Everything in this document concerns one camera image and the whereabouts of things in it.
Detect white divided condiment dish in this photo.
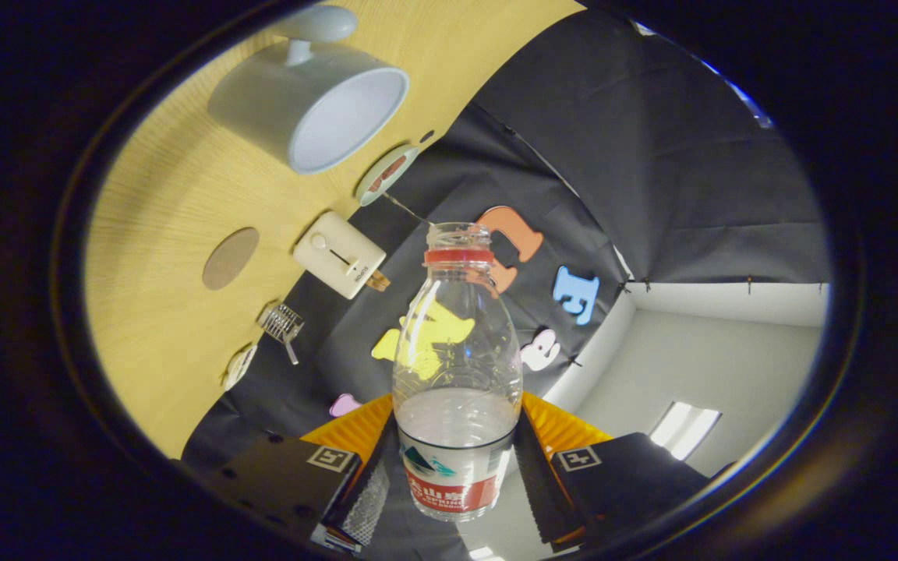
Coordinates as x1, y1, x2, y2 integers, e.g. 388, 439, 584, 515
221, 344, 257, 391

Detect clear plastic bottle red label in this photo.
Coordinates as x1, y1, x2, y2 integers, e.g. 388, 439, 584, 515
392, 222, 525, 523

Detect wooden table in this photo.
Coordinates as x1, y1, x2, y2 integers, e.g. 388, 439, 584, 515
84, 0, 586, 460

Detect metal wire holder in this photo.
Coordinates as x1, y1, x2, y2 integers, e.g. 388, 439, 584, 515
258, 302, 306, 344

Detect white toaster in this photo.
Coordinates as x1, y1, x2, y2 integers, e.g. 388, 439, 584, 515
293, 211, 387, 301

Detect pale blue cup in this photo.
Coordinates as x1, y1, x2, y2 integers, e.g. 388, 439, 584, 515
207, 6, 411, 175

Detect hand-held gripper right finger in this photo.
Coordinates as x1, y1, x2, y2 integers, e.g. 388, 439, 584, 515
515, 390, 738, 546

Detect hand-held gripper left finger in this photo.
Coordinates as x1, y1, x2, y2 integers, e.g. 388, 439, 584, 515
203, 393, 401, 552

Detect clear juice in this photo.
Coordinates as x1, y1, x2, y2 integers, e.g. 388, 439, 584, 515
383, 193, 429, 226

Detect pale green plate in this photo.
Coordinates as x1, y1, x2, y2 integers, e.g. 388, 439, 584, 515
354, 143, 420, 207

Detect black backdrop cloth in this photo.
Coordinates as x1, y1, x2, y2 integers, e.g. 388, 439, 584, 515
180, 8, 832, 561

